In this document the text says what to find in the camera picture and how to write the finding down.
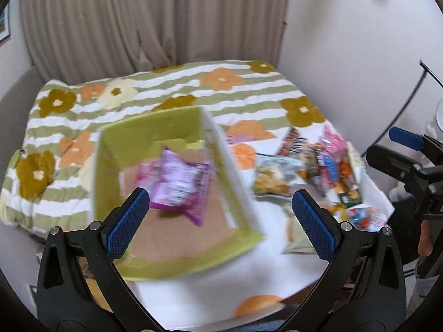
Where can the floral striped blanket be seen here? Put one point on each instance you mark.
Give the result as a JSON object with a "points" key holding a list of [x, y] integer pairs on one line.
{"points": [[242, 90]]}

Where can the black red snack packet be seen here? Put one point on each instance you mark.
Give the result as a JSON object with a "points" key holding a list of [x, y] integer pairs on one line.
{"points": [[292, 143]]}

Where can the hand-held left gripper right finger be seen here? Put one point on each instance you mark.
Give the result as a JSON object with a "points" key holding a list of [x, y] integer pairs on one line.
{"points": [[313, 224]]}

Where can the pink checkered snack packet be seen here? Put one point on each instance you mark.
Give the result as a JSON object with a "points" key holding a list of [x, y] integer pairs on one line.
{"points": [[334, 147]]}

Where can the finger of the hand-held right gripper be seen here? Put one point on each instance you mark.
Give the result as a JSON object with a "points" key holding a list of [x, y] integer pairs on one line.
{"points": [[387, 162], [405, 138]]}

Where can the purple snack packet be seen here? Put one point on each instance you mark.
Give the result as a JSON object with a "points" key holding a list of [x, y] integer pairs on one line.
{"points": [[173, 183]]}

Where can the green cardboard box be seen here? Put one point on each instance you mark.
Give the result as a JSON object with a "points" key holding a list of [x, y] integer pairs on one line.
{"points": [[114, 138]]}

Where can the framed wall picture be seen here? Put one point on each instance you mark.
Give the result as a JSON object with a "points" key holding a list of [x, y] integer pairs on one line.
{"points": [[3, 24]]}

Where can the grey chip bag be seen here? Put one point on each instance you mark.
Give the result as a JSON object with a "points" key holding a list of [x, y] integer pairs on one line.
{"points": [[273, 176]]}

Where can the pale green snack packet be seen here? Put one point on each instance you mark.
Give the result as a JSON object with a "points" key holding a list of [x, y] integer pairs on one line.
{"points": [[297, 242]]}

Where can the beige curtain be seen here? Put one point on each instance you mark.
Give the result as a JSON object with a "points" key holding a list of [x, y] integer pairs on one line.
{"points": [[138, 17]]}

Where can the person's right hand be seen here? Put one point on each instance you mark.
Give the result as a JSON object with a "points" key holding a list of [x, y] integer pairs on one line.
{"points": [[425, 238]]}

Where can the pile of mixed snack packets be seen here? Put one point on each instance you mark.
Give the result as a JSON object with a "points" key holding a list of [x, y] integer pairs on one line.
{"points": [[332, 179]]}

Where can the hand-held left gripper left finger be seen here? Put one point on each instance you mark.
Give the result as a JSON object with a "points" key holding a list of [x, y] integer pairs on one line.
{"points": [[128, 224]]}

